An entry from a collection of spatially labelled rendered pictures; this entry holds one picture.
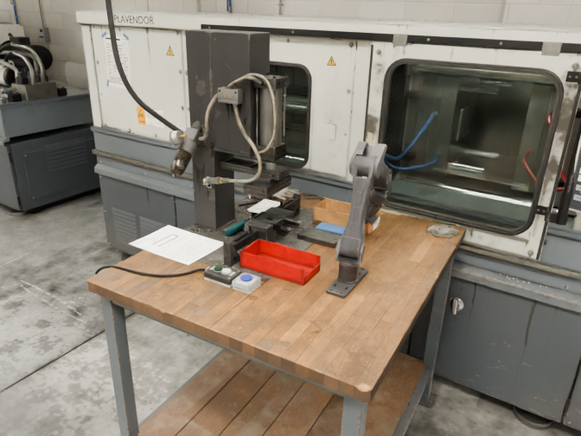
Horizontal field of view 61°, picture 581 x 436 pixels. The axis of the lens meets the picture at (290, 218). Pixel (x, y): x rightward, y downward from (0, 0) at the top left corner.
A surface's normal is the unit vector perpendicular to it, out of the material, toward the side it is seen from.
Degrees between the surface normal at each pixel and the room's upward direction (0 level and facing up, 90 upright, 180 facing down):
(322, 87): 90
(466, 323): 90
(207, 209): 90
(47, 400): 0
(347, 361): 0
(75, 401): 0
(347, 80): 90
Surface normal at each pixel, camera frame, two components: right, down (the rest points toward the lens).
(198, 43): -0.49, 0.33
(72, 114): 0.84, 0.23
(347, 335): 0.03, -0.92
